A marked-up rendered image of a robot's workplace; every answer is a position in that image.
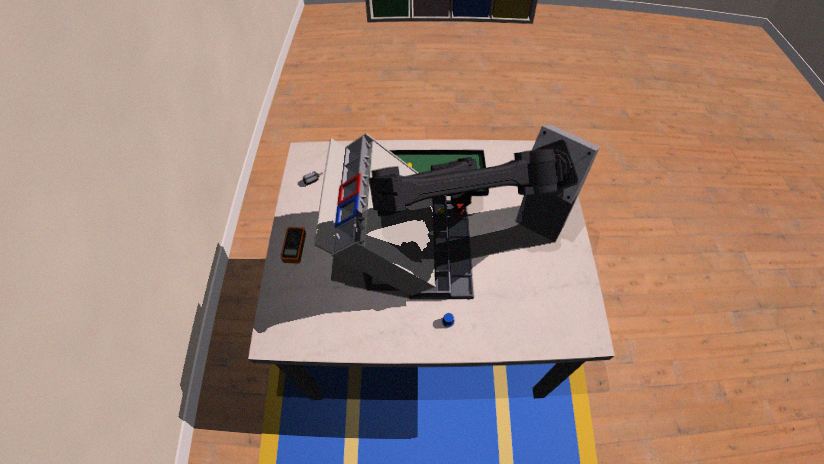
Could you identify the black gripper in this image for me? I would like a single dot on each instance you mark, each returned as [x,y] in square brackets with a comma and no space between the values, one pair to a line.
[463,198]

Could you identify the red square band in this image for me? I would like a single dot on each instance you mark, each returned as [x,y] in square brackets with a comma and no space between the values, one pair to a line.
[356,192]

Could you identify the blue square band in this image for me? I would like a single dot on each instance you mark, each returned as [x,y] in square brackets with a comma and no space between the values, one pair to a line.
[337,223]

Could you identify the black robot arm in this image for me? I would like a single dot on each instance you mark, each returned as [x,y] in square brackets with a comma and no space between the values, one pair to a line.
[391,195]

